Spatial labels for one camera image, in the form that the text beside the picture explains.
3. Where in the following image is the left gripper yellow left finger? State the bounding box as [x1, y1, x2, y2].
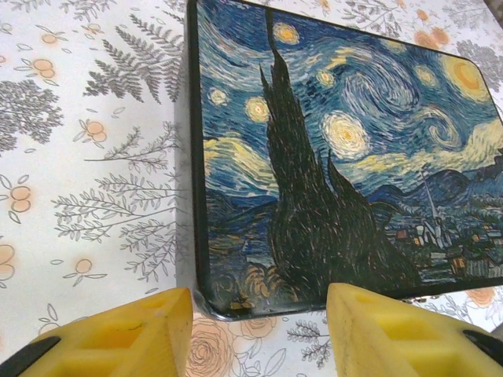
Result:
[0, 287, 194, 377]

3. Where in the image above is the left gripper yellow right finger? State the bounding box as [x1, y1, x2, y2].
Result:
[327, 283, 503, 377]

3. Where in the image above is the starry night painted box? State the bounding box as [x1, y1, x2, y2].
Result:
[174, 0, 503, 324]

